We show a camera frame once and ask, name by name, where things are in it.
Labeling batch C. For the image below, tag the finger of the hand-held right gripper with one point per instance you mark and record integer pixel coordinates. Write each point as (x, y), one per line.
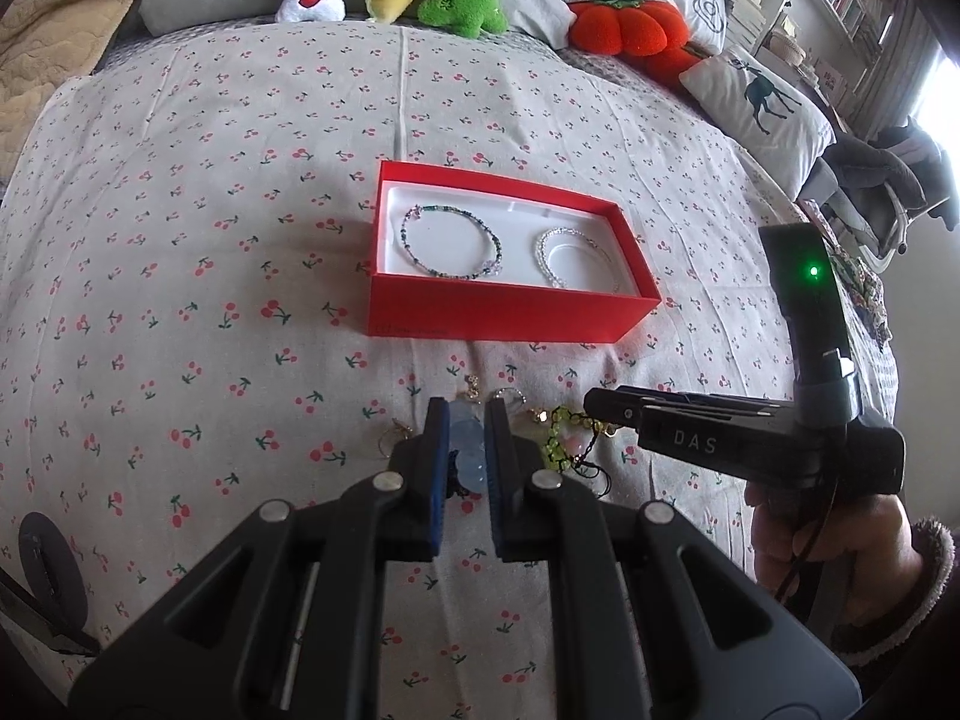
(675, 399)
(705, 444)

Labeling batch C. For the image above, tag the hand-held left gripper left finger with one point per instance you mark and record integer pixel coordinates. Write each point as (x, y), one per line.
(439, 465)

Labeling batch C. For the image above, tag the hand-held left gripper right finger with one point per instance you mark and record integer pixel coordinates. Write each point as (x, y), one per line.
(493, 465)

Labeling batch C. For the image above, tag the gold hoop earring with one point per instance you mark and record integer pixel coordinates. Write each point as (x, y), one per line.
(396, 431)

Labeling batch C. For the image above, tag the small gold charm earring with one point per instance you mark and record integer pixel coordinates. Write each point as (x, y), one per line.
(474, 388)

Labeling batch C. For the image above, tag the red cardboard box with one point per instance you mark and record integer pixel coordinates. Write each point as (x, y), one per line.
(487, 311)

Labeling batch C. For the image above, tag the person's right forearm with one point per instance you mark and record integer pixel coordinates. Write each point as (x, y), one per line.
(926, 592)

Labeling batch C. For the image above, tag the person's right hand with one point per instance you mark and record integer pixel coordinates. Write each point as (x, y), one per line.
(877, 532)

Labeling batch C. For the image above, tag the floral cloth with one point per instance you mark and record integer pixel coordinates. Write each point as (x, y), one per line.
(862, 292)

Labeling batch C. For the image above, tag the grey chair with clothes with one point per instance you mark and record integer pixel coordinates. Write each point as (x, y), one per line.
(877, 165)

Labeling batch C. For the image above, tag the white deer print pillow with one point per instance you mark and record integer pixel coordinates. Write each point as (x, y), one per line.
(757, 105)

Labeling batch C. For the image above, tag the woven basket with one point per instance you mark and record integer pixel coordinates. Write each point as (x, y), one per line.
(786, 49)

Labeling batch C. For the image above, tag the cherry print bed sheet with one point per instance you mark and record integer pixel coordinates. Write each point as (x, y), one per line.
(225, 277)

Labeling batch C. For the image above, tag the stack of books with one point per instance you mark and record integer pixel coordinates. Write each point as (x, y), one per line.
(744, 11)

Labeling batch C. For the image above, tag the orange pumpkin plush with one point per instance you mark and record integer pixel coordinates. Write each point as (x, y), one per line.
(619, 26)

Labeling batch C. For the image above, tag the grey patterned bedspread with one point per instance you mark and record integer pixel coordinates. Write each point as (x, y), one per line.
(225, 31)

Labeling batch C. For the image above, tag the beige blanket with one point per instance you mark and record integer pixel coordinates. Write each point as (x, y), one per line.
(67, 7)

